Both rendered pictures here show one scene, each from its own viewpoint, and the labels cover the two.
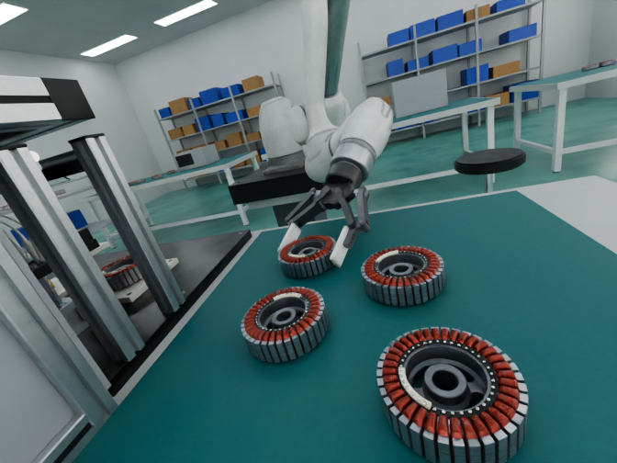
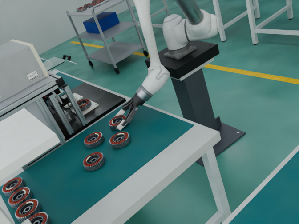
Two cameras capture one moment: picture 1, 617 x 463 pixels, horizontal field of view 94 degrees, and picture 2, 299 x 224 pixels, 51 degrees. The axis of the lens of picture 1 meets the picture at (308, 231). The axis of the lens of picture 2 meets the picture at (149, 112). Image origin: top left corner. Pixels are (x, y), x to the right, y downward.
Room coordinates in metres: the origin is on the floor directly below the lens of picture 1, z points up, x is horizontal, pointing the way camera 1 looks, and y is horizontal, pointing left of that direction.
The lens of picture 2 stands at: (-0.52, -1.28, 1.68)
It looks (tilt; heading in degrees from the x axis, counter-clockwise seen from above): 29 degrees down; 45
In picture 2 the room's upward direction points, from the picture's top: 21 degrees counter-clockwise
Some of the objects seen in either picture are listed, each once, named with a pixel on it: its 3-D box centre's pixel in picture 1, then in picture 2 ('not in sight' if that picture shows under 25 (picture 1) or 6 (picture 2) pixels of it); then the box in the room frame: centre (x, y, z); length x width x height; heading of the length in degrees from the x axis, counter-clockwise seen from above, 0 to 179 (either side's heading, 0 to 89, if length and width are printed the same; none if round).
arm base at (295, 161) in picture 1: (283, 161); (177, 48); (1.28, 0.03, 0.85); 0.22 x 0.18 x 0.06; 70
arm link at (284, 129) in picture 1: (280, 126); (175, 30); (1.27, 0.00, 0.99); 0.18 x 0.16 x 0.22; 105
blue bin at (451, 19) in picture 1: (447, 23); not in sight; (5.95, -3.43, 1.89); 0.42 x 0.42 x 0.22; 73
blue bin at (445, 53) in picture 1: (443, 55); not in sight; (5.98, -3.32, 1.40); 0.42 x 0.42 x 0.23; 73
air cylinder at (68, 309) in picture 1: (60, 318); (65, 116); (0.44, 0.45, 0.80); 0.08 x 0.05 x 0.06; 73
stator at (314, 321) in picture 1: (285, 320); (94, 139); (0.32, 0.06, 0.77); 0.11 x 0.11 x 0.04
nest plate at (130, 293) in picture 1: (129, 280); (84, 107); (0.58, 0.41, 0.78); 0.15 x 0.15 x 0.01; 73
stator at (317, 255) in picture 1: (308, 254); (118, 122); (0.49, 0.01, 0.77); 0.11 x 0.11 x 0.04
